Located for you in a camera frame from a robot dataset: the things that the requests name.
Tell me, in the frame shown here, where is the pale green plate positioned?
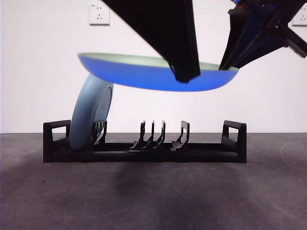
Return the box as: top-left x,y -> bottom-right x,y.
77,52 -> 240,93

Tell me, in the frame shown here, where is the light blue plate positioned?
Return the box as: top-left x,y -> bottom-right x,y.
69,73 -> 114,151

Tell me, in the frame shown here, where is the black plastic plate rack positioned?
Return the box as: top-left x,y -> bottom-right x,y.
43,119 -> 247,164

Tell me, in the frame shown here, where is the white wall socket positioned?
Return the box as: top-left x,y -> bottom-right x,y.
291,6 -> 307,26
88,3 -> 110,26

